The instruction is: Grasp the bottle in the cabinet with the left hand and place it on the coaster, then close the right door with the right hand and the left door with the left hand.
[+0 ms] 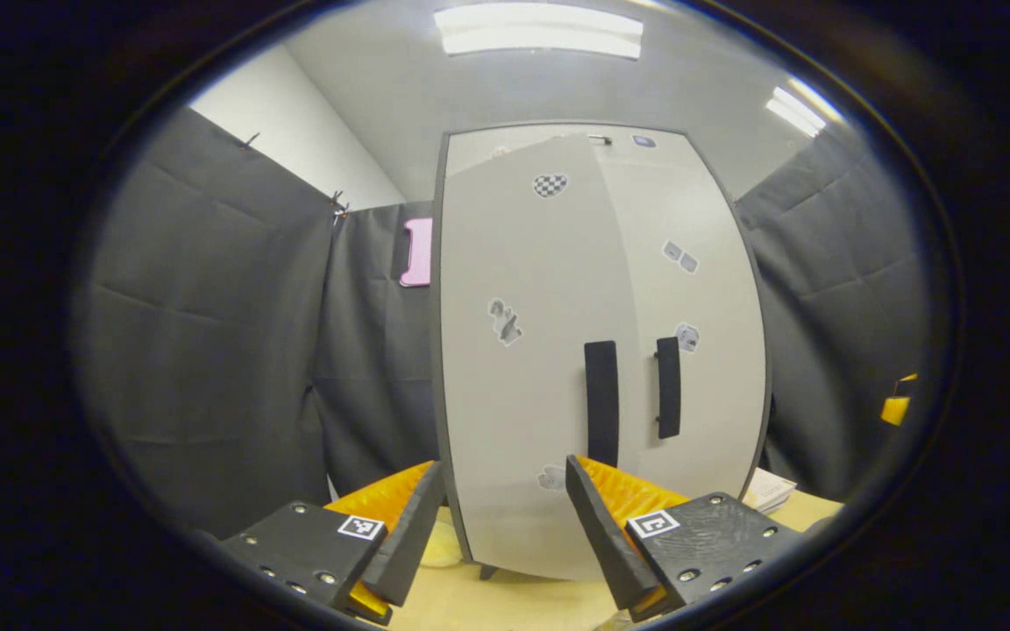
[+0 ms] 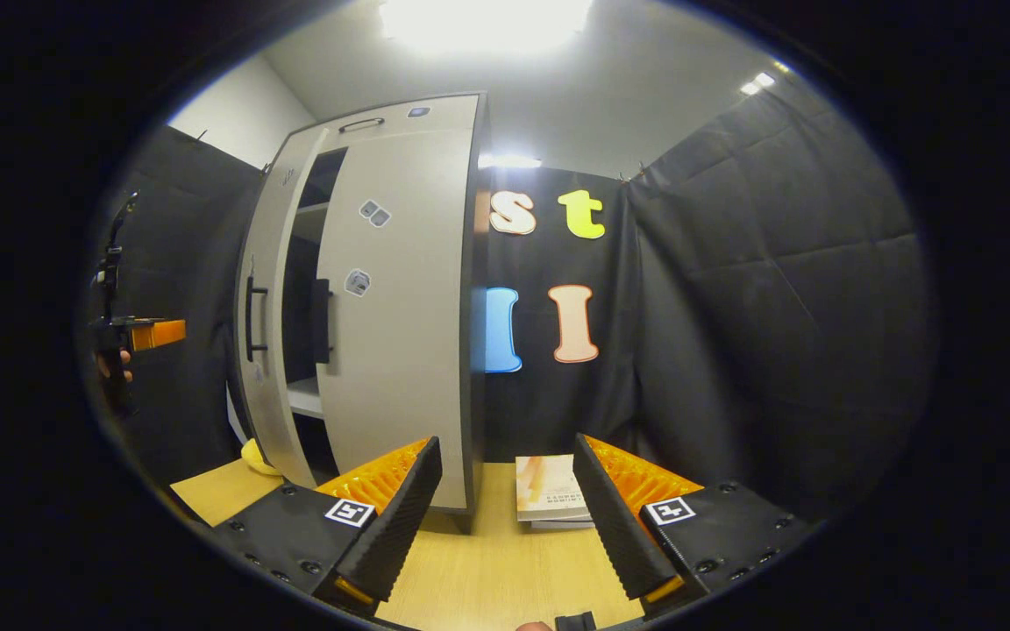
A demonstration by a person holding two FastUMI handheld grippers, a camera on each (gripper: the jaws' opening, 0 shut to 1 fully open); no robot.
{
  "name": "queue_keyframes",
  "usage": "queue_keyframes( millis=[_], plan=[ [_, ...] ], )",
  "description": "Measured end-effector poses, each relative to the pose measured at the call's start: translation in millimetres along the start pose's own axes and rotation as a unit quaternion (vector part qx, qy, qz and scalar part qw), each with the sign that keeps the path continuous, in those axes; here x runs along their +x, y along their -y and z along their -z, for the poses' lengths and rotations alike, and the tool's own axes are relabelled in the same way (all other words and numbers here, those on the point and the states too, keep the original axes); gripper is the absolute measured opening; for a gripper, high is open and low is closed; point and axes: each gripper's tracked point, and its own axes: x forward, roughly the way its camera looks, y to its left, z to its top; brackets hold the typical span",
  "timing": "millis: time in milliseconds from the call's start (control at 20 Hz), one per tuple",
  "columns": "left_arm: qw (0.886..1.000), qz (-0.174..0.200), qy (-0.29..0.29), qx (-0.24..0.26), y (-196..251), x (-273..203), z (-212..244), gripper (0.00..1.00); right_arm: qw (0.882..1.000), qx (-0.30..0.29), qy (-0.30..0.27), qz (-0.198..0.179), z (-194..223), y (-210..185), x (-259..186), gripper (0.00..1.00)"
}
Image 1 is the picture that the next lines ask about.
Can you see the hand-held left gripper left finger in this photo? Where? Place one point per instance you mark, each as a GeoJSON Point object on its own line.
{"type": "Point", "coordinates": [408, 543]}

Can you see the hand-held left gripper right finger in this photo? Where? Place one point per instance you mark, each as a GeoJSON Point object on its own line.
{"type": "Point", "coordinates": [606, 543]}

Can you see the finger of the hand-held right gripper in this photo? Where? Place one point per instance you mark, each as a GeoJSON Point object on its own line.
{"type": "Point", "coordinates": [895, 410]}

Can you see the grey cabinet door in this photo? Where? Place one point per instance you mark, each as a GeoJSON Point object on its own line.
{"type": "Point", "coordinates": [514, 394]}
{"type": "Point", "coordinates": [715, 263]}

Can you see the grey cabinet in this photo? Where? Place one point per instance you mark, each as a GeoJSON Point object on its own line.
{"type": "Point", "coordinates": [623, 140]}

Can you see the pale yellow sponge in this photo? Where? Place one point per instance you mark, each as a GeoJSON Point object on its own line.
{"type": "Point", "coordinates": [439, 548]}

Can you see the white book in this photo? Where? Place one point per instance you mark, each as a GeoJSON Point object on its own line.
{"type": "Point", "coordinates": [764, 506]}

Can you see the small cloth clip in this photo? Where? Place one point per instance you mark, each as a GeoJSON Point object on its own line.
{"type": "Point", "coordinates": [249, 140]}
{"type": "Point", "coordinates": [338, 206]}

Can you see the large ceiling light panel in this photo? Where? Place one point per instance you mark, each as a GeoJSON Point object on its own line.
{"type": "Point", "coordinates": [540, 31]}

